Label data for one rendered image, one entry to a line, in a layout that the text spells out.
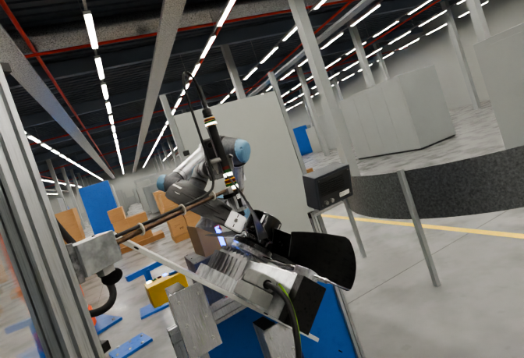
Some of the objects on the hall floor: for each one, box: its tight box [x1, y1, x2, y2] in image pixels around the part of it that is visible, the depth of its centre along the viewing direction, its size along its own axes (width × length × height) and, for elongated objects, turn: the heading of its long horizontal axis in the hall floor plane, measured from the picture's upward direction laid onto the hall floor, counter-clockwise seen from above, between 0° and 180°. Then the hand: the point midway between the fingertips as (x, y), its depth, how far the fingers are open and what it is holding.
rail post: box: [332, 285, 365, 358], centre depth 191 cm, size 4×4×78 cm
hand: (224, 157), depth 128 cm, fingers closed on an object, 4 cm apart
